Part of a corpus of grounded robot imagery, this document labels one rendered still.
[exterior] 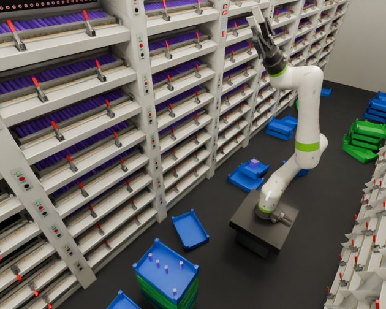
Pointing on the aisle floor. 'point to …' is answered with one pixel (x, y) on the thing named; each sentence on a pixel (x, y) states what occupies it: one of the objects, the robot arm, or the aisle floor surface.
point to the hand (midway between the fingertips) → (255, 19)
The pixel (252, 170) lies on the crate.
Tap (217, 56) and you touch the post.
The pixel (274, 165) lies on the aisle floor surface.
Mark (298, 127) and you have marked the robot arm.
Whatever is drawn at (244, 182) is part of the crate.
